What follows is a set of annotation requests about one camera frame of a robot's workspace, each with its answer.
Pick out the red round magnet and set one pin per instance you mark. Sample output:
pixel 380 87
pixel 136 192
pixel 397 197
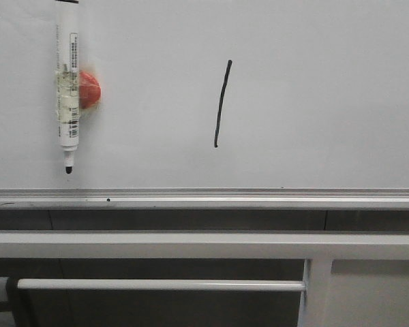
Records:
pixel 89 90

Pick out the white whiteboard marker pen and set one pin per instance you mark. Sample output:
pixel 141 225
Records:
pixel 67 79

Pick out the large whiteboard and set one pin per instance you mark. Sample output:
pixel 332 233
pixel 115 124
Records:
pixel 213 94

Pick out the aluminium whiteboard tray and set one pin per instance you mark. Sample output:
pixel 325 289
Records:
pixel 205 198

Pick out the white round stand bar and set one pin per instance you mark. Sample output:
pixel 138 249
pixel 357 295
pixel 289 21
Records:
pixel 160 284

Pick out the black chair part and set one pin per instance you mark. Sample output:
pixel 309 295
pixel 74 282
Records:
pixel 18 306

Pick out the white stand upright post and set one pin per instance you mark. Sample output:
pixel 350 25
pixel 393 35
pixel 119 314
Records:
pixel 317 276

